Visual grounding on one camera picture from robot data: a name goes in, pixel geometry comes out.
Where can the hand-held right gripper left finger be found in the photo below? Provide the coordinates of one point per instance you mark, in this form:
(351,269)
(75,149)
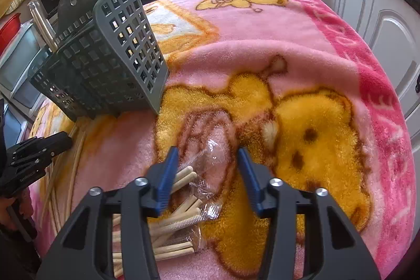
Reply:
(167,175)

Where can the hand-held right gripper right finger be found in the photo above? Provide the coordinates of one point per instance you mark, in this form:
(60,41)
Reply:
(251,178)

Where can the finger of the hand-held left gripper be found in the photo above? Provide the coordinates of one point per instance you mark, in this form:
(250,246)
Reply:
(49,145)

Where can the wooden chopsticks pair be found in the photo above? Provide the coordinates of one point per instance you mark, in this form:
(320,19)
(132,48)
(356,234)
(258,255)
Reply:
(52,188)
(73,175)

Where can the clear bag of wooden sticks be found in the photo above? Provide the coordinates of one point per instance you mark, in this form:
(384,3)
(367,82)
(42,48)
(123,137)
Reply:
(178,221)

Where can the grey plastic utensil basket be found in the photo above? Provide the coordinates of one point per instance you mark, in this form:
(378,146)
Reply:
(108,70)

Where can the person's left hand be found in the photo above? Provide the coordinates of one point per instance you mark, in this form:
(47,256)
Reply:
(7,212)

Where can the white plastic drawer unit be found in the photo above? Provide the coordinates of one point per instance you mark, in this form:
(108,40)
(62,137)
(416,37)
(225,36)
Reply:
(19,63)

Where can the red plastic basin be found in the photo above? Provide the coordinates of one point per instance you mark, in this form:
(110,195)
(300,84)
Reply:
(8,30)

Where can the pink bear printed blanket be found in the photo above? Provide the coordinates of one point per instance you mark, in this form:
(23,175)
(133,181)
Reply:
(262,53)

